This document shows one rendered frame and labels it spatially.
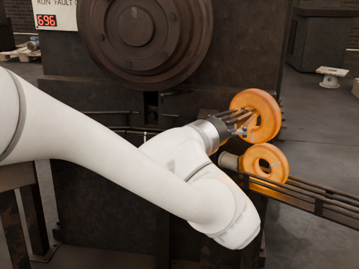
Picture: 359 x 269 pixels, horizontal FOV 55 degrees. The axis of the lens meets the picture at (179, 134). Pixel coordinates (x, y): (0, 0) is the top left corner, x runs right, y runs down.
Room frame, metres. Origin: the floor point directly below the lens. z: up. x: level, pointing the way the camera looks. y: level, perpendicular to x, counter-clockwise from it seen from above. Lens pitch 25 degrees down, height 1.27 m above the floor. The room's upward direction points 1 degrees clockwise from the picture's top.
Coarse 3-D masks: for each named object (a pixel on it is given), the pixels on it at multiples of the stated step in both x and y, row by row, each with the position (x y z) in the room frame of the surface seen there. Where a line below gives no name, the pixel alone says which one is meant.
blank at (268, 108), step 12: (240, 96) 0.92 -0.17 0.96; (252, 96) 0.90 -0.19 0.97; (264, 96) 0.88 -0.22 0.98; (240, 108) 0.92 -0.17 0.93; (264, 108) 0.87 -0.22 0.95; (276, 108) 0.86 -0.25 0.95; (264, 120) 0.87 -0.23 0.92; (276, 120) 0.85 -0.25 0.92; (252, 132) 0.89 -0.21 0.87; (264, 132) 0.87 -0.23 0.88; (276, 132) 0.86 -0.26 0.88
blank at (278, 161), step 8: (256, 144) 1.01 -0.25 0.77; (264, 144) 0.99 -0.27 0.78; (248, 152) 1.01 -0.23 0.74; (256, 152) 0.99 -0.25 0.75; (264, 152) 0.97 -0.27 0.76; (272, 152) 0.95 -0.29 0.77; (280, 152) 0.96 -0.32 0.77; (248, 160) 1.01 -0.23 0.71; (256, 160) 1.00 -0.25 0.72; (272, 160) 0.95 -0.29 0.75; (280, 160) 0.93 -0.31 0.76; (248, 168) 1.01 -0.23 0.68; (256, 168) 1.00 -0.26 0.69; (272, 168) 0.95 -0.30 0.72; (280, 168) 0.93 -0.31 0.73; (288, 168) 0.94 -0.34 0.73; (264, 176) 0.97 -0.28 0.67; (272, 176) 0.95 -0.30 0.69; (280, 176) 0.93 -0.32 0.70; (256, 184) 0.98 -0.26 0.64; (272, 184) 0.94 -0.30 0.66
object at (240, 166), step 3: (240, 156) 1.02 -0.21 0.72; (243, 156) 1.03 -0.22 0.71; (237, 159) 1.02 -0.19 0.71; (240, 159) 1.02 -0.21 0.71; (237, 162) 1.02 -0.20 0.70; (240, 162) 1.02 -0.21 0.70; (237, 165) 1.01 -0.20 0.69; (240, 165) 1.02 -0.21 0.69; (237, 168) 1.01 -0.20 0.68; (240, 168) 1.02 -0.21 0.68; (243, 168) 1.03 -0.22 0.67; (237, 171) 1.01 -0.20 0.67; (237, 174) 1.01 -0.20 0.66; (240, 174) 1.02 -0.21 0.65; (237, 177) 1.01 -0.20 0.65; (237, 180) 1.01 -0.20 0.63; (240, 180) 1.02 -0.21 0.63; (237, 183) 1.01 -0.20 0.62; (240, 183) 1.02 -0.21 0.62
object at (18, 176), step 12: (0, 168) 1.11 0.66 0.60; (12, 168) 1.11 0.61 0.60; (24, 168) 1.10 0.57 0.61; (0, 180) 1.03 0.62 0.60; (12, 180) 1.03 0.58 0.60; (24, 180) 1.02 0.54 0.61; (0, 192) 0.96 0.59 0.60; (12, 192) 1.04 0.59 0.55; (0, 204) 1.02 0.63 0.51; (12, 204) 1.03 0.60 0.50; (0, 216) 1.01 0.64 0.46; (12, 216) 1.03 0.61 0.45; (12, 228) 1.02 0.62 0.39; (12, 240) 1.02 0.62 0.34; (24, 240) 1.05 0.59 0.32; (12, 252) 1.02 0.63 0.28; (24, 252) 1.03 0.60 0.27; (12, 264) 1.01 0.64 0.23; (24, 264) 1.03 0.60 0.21
